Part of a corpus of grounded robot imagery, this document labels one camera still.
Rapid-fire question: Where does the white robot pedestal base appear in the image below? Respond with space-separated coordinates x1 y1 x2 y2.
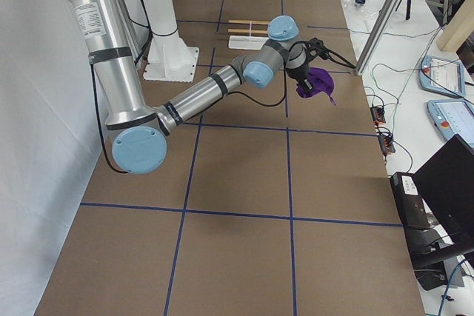
138 0 199 83

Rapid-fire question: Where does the orange connector block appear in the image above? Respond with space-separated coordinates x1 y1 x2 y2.
370 106 386 125
378 131 395 156

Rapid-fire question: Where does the aluminium frame post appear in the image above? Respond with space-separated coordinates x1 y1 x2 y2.
355 0 400 75

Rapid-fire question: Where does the upper teach pendant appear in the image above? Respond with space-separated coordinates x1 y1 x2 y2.
419 55 466 98

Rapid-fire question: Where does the black computer box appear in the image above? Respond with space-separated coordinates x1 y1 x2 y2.
390 172 439 231

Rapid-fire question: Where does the teach pendant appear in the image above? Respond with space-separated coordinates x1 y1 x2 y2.
419 55 466 98
427 99 474 147

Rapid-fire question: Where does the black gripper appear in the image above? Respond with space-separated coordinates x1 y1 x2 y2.
293 67 312 90

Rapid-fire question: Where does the wooden towel rack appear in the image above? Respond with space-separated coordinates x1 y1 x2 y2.
227 19 270 50

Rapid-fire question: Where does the wooden beam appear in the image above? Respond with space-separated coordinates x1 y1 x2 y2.
437 0 473 52

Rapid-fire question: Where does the upper orange connector block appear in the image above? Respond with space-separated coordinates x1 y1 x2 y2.
370 106 386 125

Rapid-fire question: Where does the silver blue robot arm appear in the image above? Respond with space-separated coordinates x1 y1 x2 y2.
68 0 313 174

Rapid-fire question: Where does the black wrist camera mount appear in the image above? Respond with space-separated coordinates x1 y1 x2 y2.
306 38 330 61

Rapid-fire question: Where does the lower orange connector block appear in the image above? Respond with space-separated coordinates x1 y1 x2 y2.
378 131 395 156

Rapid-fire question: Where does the purple towel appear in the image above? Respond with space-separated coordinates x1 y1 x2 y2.
296 67 336 106

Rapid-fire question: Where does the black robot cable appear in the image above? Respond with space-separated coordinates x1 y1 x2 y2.
92 40 356 175

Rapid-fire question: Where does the black monitor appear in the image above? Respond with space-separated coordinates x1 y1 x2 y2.
412 134 473 269

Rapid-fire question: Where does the lower teach pendant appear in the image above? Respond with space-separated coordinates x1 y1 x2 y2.
427 99 474 147

